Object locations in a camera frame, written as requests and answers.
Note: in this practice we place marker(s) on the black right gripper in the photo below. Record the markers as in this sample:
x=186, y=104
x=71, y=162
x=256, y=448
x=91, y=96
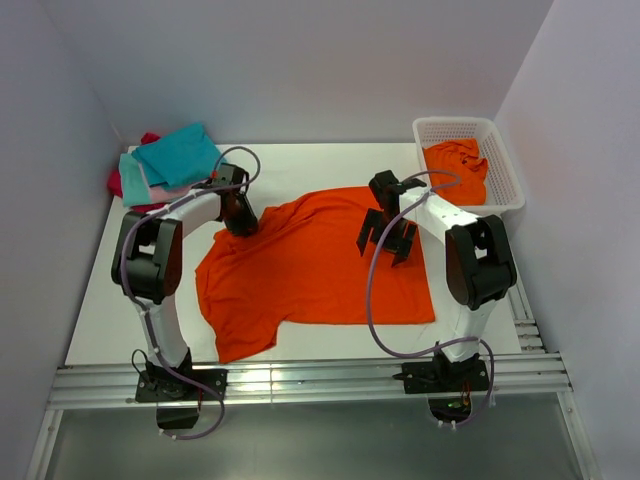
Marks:
x=373, y=219

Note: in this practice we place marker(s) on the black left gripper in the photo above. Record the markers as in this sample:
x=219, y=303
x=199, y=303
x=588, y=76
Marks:
x=248, y=220

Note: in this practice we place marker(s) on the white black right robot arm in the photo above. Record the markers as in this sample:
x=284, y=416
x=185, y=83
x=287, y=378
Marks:
x=474, y=270

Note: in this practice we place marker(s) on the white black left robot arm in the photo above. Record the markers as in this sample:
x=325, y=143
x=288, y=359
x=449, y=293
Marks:
x=148, y=266

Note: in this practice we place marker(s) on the pink folded t-shirt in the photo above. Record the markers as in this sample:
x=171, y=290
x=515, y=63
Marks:
x=159, y=194

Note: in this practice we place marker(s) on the teal folded t-shirt top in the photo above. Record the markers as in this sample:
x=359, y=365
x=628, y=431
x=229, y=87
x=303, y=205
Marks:
x=183, y=157

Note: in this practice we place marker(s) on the mint green folded t-shirt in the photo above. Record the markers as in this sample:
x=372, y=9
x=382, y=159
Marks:
x=128, y=164

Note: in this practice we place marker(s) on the orange t-shirt in basket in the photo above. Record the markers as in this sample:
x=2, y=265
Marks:
x=459, y=162

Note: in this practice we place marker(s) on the white plastic laundry basket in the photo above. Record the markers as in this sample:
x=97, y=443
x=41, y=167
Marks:
x=504, y=192

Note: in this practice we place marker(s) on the red folded t-shirt bottom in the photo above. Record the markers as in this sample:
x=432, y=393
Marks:
x=117, y=182

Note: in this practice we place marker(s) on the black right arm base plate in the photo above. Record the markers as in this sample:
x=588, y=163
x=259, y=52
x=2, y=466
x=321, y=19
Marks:
x=455, y=390

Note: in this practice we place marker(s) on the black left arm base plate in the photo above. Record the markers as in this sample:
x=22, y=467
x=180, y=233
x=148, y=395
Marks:
x=178, y=402

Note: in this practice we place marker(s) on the aluminium front rail frame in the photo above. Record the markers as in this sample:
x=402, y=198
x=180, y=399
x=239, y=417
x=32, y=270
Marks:
x=113, y=386

